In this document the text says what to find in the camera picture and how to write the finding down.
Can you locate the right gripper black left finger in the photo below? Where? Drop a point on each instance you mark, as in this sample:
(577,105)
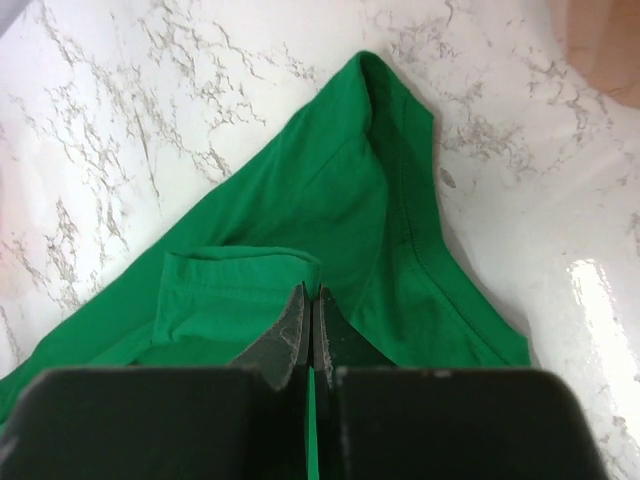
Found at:
(281,348)

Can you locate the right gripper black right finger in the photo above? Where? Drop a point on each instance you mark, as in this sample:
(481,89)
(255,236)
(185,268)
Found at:
(336,343)

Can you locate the green t-shirt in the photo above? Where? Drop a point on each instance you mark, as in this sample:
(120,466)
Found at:
(139,383)

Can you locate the orange plastic tub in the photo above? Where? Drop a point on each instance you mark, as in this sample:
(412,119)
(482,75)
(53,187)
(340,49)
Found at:
(600,40)

